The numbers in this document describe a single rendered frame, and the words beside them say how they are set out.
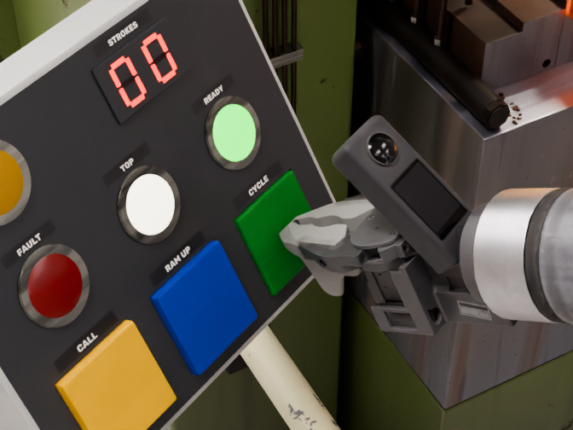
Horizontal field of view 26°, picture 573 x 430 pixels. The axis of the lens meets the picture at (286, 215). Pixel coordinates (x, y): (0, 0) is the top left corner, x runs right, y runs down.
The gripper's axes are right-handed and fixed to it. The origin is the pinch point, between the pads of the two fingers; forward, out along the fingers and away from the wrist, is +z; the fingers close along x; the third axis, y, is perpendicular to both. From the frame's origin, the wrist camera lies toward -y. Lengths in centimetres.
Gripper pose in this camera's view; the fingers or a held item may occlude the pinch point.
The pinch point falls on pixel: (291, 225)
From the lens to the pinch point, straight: 99.4
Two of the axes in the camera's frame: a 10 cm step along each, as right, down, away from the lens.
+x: 5.9, -5.7, 5.8
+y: 4.0, 8.2, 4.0
